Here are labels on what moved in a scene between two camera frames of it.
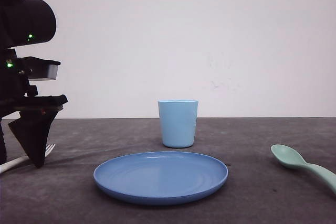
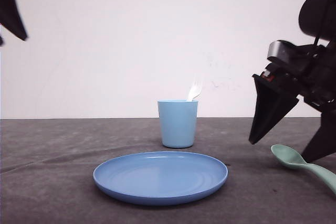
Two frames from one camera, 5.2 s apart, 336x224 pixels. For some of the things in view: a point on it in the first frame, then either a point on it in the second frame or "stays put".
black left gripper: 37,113 -> 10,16
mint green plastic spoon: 290,156 stays put
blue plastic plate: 160,178 stays put
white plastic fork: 3,167 -> 195,92
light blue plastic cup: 178,118 stays put
